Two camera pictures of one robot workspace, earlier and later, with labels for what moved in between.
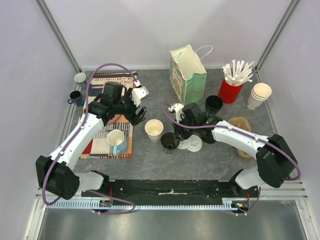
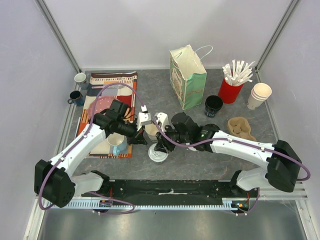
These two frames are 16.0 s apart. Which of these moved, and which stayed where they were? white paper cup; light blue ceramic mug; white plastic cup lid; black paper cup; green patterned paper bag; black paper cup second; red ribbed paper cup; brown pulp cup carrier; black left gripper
Moved: black paper cup; black left gripper; white plastic cup lid
Stayed: green patterned paper bag; red ribbed paper cup; black paper cup second; white paper cup; light blue ceramic mug; brown pulp cup carrier
